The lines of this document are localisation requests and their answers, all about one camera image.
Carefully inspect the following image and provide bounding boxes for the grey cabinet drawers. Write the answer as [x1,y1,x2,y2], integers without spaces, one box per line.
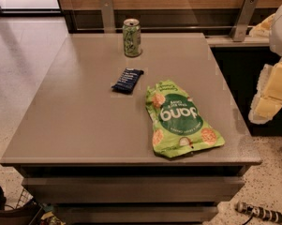
[22,174,245,225]

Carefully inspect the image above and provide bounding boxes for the green rice chips bag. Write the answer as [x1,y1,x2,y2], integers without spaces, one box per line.
[145,80,225,158]

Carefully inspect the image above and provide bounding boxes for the left metal bracket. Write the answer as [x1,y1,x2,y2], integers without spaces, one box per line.
[99,0,115,33]

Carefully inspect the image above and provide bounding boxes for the green soda can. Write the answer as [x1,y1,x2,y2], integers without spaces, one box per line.
[123,19,141,57]

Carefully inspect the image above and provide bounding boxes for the black white striped cable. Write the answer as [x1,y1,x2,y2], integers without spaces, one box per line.
[234,201,282,225]

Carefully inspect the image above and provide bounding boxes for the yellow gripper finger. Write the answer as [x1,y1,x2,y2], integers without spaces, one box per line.
[248,59,282,125]
[249,14,275,38]

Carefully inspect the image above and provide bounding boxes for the dark basket with clutter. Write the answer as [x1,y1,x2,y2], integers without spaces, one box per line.
[0,186,66,225]

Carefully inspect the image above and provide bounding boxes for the dark blue snack bar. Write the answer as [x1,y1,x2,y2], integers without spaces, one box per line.
[111,67,144,94]

